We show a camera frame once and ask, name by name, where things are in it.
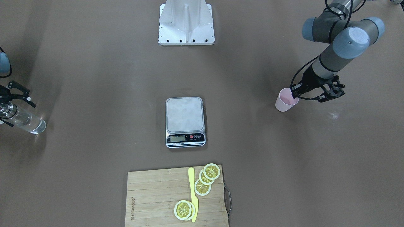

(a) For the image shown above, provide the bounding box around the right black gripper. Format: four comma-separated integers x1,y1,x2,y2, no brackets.
0,81,37,108

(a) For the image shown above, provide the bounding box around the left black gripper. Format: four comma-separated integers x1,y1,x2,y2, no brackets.
316,75,345,102

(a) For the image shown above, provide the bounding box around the clear glass sauce bottle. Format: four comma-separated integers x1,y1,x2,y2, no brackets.
0,102,46,135

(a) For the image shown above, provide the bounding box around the pink plastic cup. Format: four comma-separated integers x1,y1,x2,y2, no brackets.
275,88,299,112

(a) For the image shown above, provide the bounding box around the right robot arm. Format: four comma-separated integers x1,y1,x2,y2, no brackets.
0,48,37,108

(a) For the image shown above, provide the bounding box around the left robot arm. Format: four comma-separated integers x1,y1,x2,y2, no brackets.
290,0,385,102

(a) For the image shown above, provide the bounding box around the silver kitchen scale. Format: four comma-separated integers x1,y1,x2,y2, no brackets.
165,97,206,148

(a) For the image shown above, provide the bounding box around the lemon slice end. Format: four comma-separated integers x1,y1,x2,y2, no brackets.
203,163,221,180

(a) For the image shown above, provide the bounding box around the bamboo cutting board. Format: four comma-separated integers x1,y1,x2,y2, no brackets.
125,167,231,227

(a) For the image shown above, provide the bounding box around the lemon slice middle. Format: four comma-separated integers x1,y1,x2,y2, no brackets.
199,170,215,185

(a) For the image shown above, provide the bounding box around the yellow plastic knife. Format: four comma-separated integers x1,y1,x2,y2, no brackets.
188,167,199,223

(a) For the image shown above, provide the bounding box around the lemon slice near knife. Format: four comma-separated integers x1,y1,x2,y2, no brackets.
194,179,211,196

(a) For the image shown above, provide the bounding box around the lemon slice single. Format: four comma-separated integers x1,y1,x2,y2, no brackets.
174,200,196,221

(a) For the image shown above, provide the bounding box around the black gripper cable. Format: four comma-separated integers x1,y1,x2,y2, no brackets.
290,55,322,101

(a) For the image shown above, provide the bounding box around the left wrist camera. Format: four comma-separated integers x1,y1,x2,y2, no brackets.
290,82,312,99

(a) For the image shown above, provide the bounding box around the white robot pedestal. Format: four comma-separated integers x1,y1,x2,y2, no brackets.
158,0,215,46

